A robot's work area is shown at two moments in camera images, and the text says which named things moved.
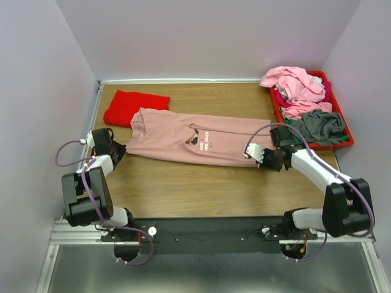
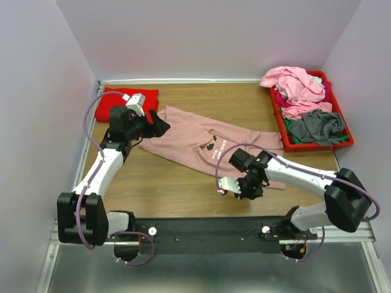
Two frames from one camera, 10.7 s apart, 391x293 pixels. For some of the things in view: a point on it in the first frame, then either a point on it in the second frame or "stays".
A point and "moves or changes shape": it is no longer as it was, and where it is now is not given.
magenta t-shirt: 283,102 stays
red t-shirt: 124,105 moves or changes shape
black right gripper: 276,168 -> 250,195
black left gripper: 121,149 -> 156,129
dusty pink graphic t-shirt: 221,141 moves or changes shape
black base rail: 239,234 stays
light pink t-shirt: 305,93 stays
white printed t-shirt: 284,93 stays
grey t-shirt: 319,127 stays
